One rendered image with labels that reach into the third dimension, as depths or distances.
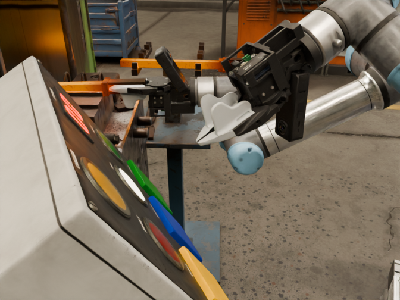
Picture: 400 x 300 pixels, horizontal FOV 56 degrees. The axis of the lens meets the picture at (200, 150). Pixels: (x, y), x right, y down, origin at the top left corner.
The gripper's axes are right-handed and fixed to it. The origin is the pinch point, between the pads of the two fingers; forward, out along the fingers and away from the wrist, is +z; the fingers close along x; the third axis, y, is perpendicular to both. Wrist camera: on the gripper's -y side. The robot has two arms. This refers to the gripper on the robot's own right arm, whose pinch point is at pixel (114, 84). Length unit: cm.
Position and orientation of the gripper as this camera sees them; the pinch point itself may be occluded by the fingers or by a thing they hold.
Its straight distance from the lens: 97.2
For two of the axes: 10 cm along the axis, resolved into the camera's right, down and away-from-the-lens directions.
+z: -10.0, 0.1, 0.0
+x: -0.1, -4.9, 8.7
